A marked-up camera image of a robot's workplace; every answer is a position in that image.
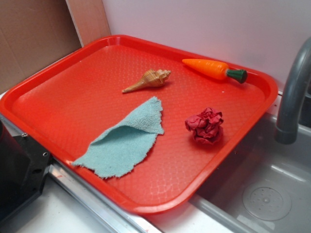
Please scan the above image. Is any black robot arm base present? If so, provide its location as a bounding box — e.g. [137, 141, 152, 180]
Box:
[0, 123, 51, 224]

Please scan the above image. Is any tan spiral sea shell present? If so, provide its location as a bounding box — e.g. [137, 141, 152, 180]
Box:
[122, 69, 171, 94]

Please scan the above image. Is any light blue cloth rag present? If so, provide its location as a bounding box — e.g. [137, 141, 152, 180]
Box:
[72, 97, 164, 179]

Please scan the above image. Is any crumpled red paper ball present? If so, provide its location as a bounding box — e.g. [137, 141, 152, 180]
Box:
[185, 107, 224, 145]

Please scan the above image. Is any orange toy carrot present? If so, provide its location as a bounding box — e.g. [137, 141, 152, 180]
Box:
[182, 59, 248, 84]

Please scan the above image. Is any red plastic tray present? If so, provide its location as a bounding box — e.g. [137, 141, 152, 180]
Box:
[0, 35, 278, 215]

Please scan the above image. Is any grey plastic sink basin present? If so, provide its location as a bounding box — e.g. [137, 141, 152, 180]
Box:
[145, 92, 311, 233]

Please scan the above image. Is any grey toy faucet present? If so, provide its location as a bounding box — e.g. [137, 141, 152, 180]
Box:
[275, 38, 311, 144]

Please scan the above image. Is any brown cardboard panel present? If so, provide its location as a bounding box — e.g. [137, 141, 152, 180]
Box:
[0, 0, 110, 93]

